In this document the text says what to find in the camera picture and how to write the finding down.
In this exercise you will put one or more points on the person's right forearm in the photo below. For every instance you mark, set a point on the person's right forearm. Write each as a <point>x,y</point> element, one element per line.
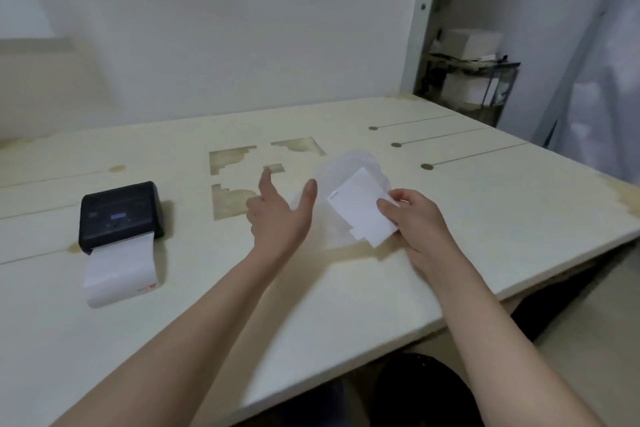
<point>495,341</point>

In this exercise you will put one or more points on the white paper label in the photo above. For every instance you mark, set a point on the white paper label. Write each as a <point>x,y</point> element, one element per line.
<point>357,204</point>

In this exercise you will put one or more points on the translucent plastic bag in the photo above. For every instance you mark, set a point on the translucent plastic bag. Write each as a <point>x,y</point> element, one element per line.
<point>345,166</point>

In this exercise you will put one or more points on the dark metal shelf rack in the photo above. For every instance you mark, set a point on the dark metal shelf rack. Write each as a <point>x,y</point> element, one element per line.
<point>507,86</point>

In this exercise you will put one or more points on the black label printer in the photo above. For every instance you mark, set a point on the black label printer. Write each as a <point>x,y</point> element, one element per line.
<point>117,211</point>

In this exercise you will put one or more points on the person's right thumb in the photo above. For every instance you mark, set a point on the person's right thumb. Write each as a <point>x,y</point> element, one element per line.
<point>387,211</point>

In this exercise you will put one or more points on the white curtain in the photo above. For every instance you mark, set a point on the white curtain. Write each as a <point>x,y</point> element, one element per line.
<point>595,91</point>

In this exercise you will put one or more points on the black round stool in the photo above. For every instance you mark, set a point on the black round stool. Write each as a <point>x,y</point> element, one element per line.
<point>425,394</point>

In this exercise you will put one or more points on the person's right hand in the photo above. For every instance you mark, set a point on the person's right hand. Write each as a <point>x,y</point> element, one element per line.
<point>422,231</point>

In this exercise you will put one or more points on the person's left thumb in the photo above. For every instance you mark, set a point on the person's left thumb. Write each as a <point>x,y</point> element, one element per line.
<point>310,197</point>

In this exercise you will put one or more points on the white printer paper strip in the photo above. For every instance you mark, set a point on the white printer paper strip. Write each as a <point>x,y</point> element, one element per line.
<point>120,271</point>

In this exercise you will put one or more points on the person's left hand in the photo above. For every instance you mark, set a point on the person's left hand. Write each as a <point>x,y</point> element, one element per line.
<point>277,224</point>

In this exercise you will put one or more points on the person's left forearm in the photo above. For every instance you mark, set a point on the person's left forearm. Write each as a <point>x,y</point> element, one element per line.
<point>190,336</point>

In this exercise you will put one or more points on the white cardboard box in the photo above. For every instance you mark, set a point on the white cardboard box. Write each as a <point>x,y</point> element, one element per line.
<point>472,44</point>
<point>467,89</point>

